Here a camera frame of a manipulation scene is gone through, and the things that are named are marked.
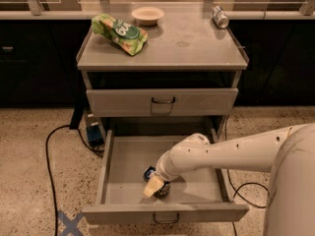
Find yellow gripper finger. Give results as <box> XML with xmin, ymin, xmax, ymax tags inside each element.
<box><xmin>143</xmin><ymin>175</ymin><xmax>164</xmax><ymax>198</ymax></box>

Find blue pepsi can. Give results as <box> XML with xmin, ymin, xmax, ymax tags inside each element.
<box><xmin>143</xmin><ymin>166</ymin><xmax>170</xmax><ymax>198</ymax></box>

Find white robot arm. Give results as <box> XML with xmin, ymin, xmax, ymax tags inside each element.
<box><xmin>144</xmin><ymin>123</ymin><xmax>315</xmax><ymax>236</ymax></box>

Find open grey middle drawer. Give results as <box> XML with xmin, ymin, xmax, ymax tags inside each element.
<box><xmin>83</xmin><ymin>133</ymin><xmax>249</xmax><ymax>225</ymax></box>

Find closed grey top drawer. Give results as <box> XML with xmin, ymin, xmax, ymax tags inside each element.
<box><xmin>87</xmin><ymin>88</ymin><xmax>238</xmax><ymax>117</ymax></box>

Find grey drawer cabinet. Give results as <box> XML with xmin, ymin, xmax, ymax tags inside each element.
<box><xmin>78</xmin><ymin>3</ymin><xmax>248</xmax><ymax>136</ymax></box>

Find dark counter cabinets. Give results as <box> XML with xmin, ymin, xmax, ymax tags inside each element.
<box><xmin>0</xmin><ymin>20</ymin><xmax>315</xmax><ymax>107</ymax></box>

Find silver soda can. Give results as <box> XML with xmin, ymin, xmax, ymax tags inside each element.
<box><xmin>213</xmin><ymin>6</ymin><xmax>229</xmax><ymax>29</ymax></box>

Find blue power box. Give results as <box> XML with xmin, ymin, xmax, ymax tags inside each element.
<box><xmin>86</xmin><ymin>123</ymin><xmax>103</xmax><ymax>147</ymax></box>

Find blue tape cross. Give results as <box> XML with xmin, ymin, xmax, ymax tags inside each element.
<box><xmin>58</xmin><ymin>210</ymin><xmax>84</xmax><ymax>236</ymax></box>

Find green chip bag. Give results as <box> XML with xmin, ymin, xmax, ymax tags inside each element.
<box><xmin>92</xmin><ymin>14</ymin><xmax>149</xmax><ymax>56</ymax></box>

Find white paper bowl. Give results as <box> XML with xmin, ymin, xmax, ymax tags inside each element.
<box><xmin>132</xmin><ymin>7</ymin><xmax>164</xmax><ymax>27</ymax></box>

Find black cable on right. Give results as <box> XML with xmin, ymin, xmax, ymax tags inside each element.
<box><xmin>223</xmin><ymin>115</ymin><xmax>270</xmax><ymax>236</ymax></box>

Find black cable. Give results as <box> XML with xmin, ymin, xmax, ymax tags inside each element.
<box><xmin>44</xmin><ymin>124</ymin><xmax>105</xmax><ymax>236</ymax></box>
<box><xmin>223</xmin><ymin>115</ymin><xmax>270</xmax><ymax>236</ymax></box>

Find black cable on left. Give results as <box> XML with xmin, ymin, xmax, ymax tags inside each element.
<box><xmin>44</xmin><ymin>124</ymin><xmax>105</xmax><ymax>236</ymax></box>

